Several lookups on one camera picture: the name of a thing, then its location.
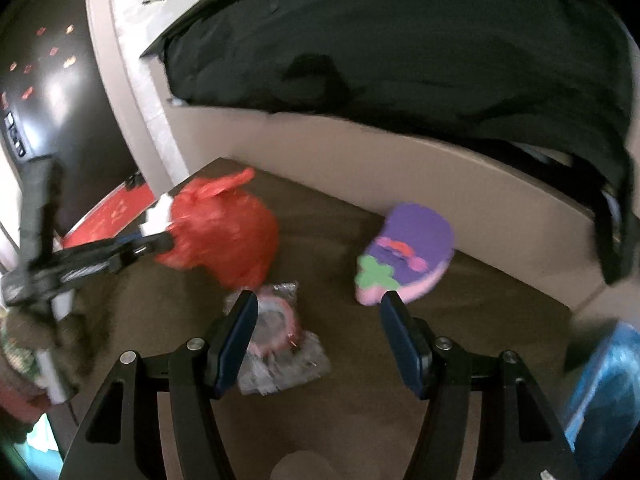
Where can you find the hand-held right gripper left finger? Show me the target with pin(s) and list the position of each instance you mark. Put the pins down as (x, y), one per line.
(235, 345)

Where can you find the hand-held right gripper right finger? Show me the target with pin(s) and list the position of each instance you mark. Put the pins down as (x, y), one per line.
(402, 345)

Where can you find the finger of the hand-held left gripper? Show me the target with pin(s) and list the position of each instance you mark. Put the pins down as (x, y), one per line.
(145, 247)
(131, 236)

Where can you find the red plastic bag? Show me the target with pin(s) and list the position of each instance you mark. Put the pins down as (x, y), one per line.
(225, 230)

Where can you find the purple and pink foam toy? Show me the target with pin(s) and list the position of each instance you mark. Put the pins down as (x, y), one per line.
(415, 245)

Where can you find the blue plastic trash bag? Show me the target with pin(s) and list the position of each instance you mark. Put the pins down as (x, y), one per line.
(610, 390)

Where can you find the person's left hand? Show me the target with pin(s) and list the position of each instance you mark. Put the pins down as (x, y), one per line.
(20, 345)

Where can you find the red printed sheet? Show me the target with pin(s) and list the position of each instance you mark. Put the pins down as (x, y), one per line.
(110, 215)

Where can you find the dark appliance with stickers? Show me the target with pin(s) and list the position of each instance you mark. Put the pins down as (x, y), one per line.
(60, 100)

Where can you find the black tote bag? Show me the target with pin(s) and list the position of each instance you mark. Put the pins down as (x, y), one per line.
(400, 45)

